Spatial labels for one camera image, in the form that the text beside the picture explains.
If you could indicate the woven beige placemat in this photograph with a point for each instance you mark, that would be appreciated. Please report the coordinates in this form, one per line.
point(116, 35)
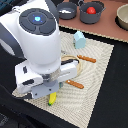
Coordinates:
point(76, 105)

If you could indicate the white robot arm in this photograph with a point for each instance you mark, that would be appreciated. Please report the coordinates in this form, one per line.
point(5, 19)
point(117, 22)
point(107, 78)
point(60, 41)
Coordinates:
point(31, 31)

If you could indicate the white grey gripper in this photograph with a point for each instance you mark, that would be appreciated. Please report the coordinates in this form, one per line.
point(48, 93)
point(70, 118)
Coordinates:
point(35, 85)

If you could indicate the fork with wooden handle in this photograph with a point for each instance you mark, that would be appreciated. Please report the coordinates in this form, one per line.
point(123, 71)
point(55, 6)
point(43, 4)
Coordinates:
point(75, 84)

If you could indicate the yellow toy banana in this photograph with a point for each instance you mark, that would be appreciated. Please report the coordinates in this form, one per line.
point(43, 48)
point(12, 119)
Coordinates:
point(52, 98)

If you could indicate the grey pot with lid handles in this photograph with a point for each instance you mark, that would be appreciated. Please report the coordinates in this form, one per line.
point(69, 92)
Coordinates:
point(90, 18)

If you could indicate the grey saucepan with handle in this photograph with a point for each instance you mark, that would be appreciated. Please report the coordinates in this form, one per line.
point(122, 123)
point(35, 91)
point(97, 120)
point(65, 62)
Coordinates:
point(67, 6)

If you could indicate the round beige plate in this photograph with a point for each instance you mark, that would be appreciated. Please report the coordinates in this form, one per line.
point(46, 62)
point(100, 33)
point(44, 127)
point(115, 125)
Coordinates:
point(79, 65)

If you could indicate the knife with wooden handle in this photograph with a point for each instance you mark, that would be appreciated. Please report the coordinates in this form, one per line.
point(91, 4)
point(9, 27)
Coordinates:
point(80, 56)

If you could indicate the red toy tomato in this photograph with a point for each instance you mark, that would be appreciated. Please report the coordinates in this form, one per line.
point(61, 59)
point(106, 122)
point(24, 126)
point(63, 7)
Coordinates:
point(91, 10)

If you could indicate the beige bowl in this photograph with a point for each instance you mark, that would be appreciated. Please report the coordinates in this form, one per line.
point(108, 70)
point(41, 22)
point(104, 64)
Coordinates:
point(122, 14)

